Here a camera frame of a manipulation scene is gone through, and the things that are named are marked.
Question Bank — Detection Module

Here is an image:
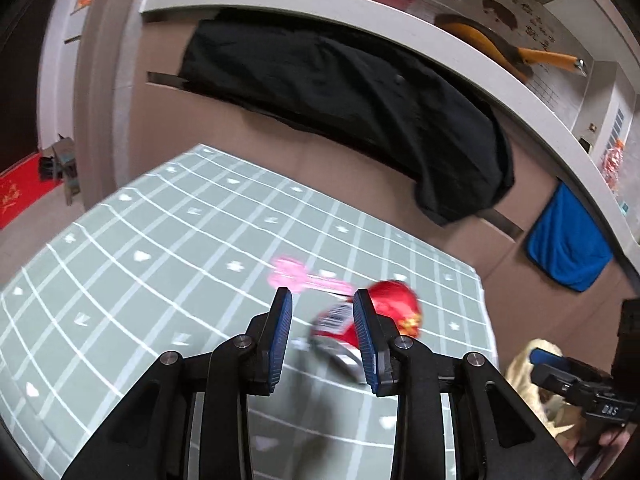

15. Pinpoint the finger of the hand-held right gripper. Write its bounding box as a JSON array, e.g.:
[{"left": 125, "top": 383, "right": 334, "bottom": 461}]
[
  {"left": 532, "top": 366, "right": 596, "bottom": 408},
  {"left": 530, "top": 349, "right": 601, "bottom": 386}
]

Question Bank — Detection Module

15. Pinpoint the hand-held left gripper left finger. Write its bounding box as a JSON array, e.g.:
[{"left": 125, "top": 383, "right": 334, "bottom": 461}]
[{"left": 62, "top": 287, "right": 294, "bottom": 480}]

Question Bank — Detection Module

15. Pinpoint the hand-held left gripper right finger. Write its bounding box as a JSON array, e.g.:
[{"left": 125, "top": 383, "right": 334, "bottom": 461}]
[{"left": 353, "top": 289, "right": 583, "bottom": 480}]

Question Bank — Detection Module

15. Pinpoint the red plastic bag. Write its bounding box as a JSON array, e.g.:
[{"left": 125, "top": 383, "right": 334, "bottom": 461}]
[{"left": 307, "top": 280, "right": 421, "bottom": 386}]

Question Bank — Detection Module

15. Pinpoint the person's right hand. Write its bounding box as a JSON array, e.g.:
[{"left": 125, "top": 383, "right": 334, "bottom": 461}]
[{"left": 595, "top": 427, "right": 632, "bottom": 463}]

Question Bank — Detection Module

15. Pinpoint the pink candy wrapper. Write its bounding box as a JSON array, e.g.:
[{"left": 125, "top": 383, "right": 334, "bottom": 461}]
[{"left": 267, "top": 257, "right": 352, "bottom": 297}]

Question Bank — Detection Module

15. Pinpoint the blue towel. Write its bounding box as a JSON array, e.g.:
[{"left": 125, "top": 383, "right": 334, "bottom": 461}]
[{"left": 525, "top": 180, "right": 615, "bottom": 292}]

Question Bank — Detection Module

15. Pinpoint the green checkered tablecloth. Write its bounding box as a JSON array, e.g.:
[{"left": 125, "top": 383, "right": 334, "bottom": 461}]
[{"left": 0, "top": 144, "right": 496, "bottom": 480}]

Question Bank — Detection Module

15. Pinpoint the black jacket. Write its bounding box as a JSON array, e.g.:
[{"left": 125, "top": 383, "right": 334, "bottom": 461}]
[{"left": 177, "top": 7, "right": 516, "bottom": 226}]

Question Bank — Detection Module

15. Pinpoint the grey black floor object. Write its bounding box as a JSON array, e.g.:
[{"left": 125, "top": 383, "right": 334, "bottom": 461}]
[{"left": 39, "top": 135, "right": 81, "bottom": 206}]

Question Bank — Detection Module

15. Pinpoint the red doormat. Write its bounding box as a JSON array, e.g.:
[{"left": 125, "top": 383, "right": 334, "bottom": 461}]
[{"left": 0, "top": 165, "right": 66, "bottom": 231}]

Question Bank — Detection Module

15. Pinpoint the white vented wall box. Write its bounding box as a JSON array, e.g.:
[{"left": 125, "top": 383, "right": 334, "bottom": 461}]
[{"left": 575, "top": 60, "right": 640, "bottom": 153}]

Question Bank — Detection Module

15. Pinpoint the black frying pan orange handle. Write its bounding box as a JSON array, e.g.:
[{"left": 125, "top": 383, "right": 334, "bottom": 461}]
[{"left": 434, "top": 14, "right": 588, "bottom": 81}]

